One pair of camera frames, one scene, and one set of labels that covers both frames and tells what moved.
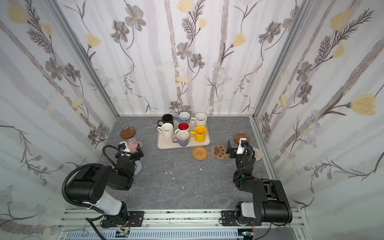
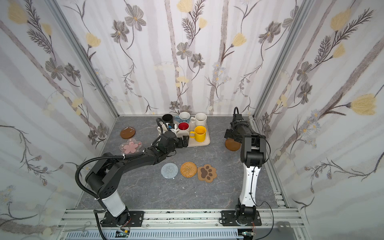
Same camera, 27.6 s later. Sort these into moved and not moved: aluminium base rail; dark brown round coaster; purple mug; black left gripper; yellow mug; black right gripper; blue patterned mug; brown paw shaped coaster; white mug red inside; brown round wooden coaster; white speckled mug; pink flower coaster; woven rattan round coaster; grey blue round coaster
Moved: woven rattan round coaster; black left gripper; brown paw shaped coaster; brown round wooden coaster; black right gripper; grey blue round coaster
Not moved: blue patterned mug; purple mug; white mug red inside; white speckled mug; yellow mug; dark brown round coaster; pink flower coaster; aluminium base rail
